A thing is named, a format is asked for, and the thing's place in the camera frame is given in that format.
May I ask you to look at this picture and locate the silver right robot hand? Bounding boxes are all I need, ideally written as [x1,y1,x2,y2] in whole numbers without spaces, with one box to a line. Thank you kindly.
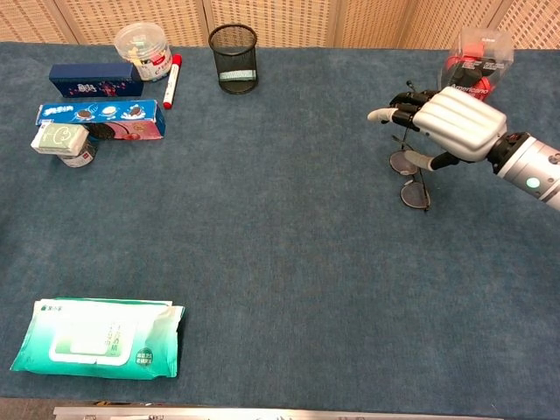
[367,86,508,172]

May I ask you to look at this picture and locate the eyeglasses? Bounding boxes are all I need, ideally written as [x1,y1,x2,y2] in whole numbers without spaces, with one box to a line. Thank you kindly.
[388,80,432,214]

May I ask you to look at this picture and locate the clear box of coffee capsules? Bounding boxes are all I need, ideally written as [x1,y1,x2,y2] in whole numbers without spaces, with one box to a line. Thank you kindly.
[438,26,515,104]

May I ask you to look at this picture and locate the woven folding screen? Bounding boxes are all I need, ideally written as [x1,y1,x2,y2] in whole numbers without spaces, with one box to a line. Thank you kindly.
[0,0,560,50]

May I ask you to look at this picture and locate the black mesh pen holder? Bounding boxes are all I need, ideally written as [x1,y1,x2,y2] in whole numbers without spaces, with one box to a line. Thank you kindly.
[207,24,259,95]

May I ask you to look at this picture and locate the blue felt table cloth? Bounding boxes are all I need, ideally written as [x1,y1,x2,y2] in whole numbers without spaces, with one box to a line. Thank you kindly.
[0,41,560,415]

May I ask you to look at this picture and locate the red white marker pen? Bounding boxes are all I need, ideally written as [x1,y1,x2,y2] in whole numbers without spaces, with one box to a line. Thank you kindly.
[162,53,184,110]

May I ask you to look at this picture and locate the pink Oreo cookie box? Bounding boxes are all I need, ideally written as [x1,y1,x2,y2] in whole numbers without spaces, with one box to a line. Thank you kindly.
[86,120,165,142]

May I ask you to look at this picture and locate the clear plastic jar with clips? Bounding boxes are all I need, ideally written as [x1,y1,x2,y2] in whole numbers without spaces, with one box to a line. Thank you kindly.
[114,22,172,82]

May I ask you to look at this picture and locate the dark blue rectangular box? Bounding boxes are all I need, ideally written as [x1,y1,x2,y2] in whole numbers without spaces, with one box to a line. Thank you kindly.
[48,62,144,99]

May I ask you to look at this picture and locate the small white can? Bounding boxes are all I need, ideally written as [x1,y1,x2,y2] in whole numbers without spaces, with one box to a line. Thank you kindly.
[56,138,98,169]

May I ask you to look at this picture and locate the blue Oreo cookie box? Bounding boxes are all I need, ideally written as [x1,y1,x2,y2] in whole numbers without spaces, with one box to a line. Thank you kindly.
[35,99,166,137]

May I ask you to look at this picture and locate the green white tissue pack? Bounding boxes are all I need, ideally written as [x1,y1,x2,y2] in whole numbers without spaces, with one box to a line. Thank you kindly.
[30,122,91,157]

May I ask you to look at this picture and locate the green wet wipes pack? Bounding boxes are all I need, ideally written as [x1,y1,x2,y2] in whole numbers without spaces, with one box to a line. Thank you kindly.
[9,297,186,381]

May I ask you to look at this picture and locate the aluminium rail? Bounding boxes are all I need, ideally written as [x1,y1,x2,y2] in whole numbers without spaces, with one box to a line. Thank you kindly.
[52,406,504,420]

